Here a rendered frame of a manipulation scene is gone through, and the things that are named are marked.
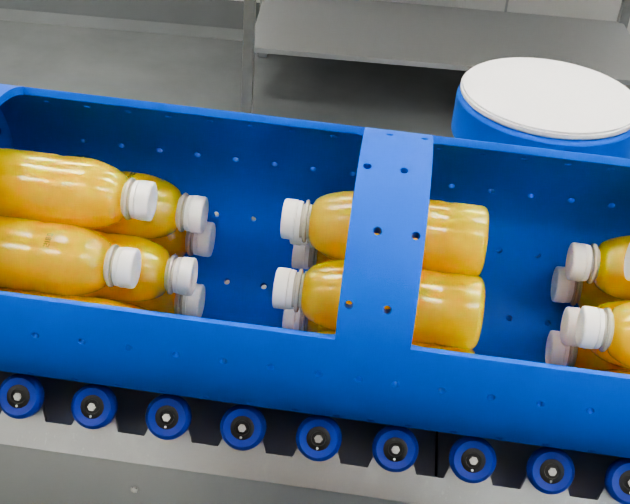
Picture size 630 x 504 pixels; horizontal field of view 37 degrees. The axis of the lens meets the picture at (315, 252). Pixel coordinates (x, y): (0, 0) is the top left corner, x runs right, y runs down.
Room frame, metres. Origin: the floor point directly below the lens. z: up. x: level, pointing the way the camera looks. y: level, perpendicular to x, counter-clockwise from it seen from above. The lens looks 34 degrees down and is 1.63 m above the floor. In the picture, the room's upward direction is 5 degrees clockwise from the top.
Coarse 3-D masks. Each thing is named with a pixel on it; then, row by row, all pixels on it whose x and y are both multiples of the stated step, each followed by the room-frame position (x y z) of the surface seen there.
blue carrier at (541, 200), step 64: (0, 128) 0.90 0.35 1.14; (64, 128) 0.91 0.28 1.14; (128, 128) 0.90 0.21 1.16; (192, 128) 0.89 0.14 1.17; (256, 128) 0.87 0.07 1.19; (320, 128) 0.83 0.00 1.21; (192, 192) 0.91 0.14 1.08; (256, 192) 0.91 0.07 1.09; (320, 192) 0.90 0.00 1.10; (384, 192) 0.70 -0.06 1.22; (448, 192) 0.89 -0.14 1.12; (512, 192) 0.88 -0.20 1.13; (576, 192) 0.87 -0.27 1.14; (192, 256) 0.89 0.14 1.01; (256, 256) 0.89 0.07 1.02; (384, 256) 0.66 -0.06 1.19; (512, 256) 0.88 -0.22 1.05; (0, 320) 0.65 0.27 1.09; (64, 320) 0.64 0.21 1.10; (128, 320) 0.64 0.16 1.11; (192, 320) 0.64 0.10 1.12; (256, 320) 0.83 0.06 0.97; (384, 320) 0.63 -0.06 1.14; (512, 320) 0.84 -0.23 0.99; (128, 384) 0.66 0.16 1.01; (192, 384) 0.64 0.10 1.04; (256, 384) 0.63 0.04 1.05; (320, 384) 0.63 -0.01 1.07; (384, 384) 0.62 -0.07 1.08; (448, 384) 0.62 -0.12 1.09; (512, 384) 0.61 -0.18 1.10; (576, 384) 0.61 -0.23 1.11; (576, 448) 0.63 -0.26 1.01
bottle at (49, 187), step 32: (0, 160) 0.78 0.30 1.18; (32, 160) 0.78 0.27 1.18; (64, 160) 0.78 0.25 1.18; (96, 160) 0.79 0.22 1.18; (0, 192) 0.76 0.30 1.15; (32, 192) 0.76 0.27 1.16; (64, 192) 0.75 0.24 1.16; (96, 192) 0.76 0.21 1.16; (128, 192) 0.77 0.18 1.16; (96, 224) 0.76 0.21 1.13
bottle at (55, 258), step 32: (0, 224) 0.73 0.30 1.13; (32, 224) 0.74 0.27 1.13; (64, 224) 0.74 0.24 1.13; (0, 256) 0.71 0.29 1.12; (32, 256) 0.71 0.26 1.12; (64, 256) 0.71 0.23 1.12; (96, 256) 0.71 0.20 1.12; (32, 288) 0.70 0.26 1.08; (64, 288) 0.70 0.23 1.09; (96, 288) 0.71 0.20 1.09
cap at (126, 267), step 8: (120, 248) 0.73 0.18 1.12; (128, 248) 0.73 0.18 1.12; (136, 248) 0.74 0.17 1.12; (120, 256) 0.72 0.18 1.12; (128, 256) 0.72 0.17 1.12; (136, 256) 0.73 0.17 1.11; (112, 264) 0.71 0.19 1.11; (120, 264) 0.71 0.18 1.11; (128, 264) 0.71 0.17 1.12; (136, 264) 0.73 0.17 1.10; (112, 272) 0.71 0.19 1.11; (120, 272) 0.71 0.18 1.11; (128, 272) 0.71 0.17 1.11; (136, 272) 0.73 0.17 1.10; (112, 280) 0.71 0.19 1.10; (120, 280) 0.71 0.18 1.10; (128, 280) 0.71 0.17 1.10; (136, 280) 0.73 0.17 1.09; (128, 288) 0.72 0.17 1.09
